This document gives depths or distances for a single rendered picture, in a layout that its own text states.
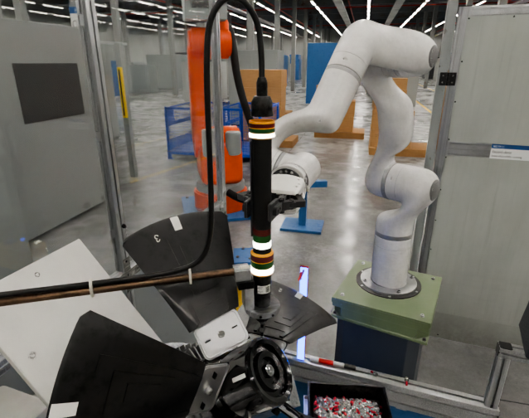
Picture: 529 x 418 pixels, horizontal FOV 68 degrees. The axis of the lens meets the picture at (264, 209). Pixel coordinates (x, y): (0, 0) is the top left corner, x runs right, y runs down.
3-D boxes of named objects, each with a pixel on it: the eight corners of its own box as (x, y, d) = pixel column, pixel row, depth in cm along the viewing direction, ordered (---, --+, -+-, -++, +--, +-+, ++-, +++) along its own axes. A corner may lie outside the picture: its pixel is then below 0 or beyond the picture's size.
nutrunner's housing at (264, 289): (254, 326, 76) (252, 77, 60) (250, 314, 80) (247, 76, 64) (274, 323, 77) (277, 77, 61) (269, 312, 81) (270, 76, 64)
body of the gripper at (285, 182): (309, 203, 84) (295, 221, 74) (264, 197, 88) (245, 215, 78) (311, 169, 82) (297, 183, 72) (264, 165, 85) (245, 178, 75)
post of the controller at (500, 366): (484, 406, 106) (500, 347, 99) (482, 398, 109) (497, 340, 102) (497, 410, 105) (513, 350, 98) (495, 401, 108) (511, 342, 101)
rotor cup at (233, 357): (230, 452, 69) (284, 435, 63) (179, 389, 68) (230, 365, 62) (259, 391, 82) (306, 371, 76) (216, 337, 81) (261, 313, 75)
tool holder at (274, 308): (238, 323, 73) (237, 278, 69) (231, 303, 79) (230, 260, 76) (284, 316, 75) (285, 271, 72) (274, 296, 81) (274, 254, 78)
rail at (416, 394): (201, 355, 136) (200, 336, 133) (206, 347, 140) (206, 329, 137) (494, 434, 107) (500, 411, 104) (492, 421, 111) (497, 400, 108)
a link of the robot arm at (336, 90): (298, 50, 92) (243, 165, 89) (362, 72, 89) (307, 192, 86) (300, 70, 101) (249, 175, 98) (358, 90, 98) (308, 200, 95)
